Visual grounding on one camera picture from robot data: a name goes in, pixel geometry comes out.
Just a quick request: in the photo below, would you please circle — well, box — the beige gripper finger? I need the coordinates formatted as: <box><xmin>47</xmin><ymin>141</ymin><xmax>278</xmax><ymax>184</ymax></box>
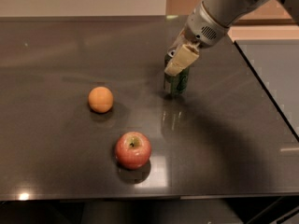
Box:
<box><xmin>166</xmin><ymin>29</ymin><xmax>190</xmax><ymax>58</ymax></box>
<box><xmin>164</xmin><ymin>44</ymin><xmax>199</xmax><ymax>77</ymax></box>

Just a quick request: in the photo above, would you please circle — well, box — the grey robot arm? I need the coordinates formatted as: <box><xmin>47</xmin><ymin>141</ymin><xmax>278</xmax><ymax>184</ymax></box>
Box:
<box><xmin>164</xmin><ymin>0</ymin><xmax>299</xmax><ymax>77</ymax></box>

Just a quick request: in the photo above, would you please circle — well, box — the grey side table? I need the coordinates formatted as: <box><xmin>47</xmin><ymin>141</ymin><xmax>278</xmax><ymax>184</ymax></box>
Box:
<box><xmin>235</xmin><ymin>39</ymin><xmax>299</xmax><ymax>138</ymax></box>

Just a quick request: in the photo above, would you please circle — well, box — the orange fruit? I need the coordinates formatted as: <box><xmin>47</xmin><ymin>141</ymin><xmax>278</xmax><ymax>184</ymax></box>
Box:
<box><xmin>88</xmin><ymin>87</ymin><xmax>114</xmax><ymax>113</ymax></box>

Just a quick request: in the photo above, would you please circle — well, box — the red apple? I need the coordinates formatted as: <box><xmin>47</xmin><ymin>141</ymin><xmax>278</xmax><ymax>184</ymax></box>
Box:
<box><xmin>114</xmin><ymin>132</ymin><xmax>151</xmax><ymax>170</ymax></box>

